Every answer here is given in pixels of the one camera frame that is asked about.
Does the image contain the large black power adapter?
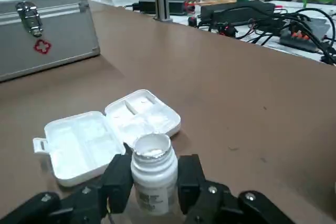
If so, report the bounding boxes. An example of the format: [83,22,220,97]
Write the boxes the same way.
[201,0,277,26]

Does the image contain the black cable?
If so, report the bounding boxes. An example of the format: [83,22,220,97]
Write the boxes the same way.
[275,7,336,65]

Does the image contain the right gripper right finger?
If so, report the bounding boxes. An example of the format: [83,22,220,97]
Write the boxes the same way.
[177,154,295,224]

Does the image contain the silver aluminium first-aid case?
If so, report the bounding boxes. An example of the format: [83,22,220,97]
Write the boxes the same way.
[0,0,101,83]

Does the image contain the grey power strip orange switches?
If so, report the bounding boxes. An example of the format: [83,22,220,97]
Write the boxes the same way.
[278,26,324,52]

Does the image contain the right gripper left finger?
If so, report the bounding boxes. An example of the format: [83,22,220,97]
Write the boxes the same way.
[0,142,134,224]

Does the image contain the white open pill box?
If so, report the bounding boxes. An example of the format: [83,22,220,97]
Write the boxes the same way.
[33,89,182,188]

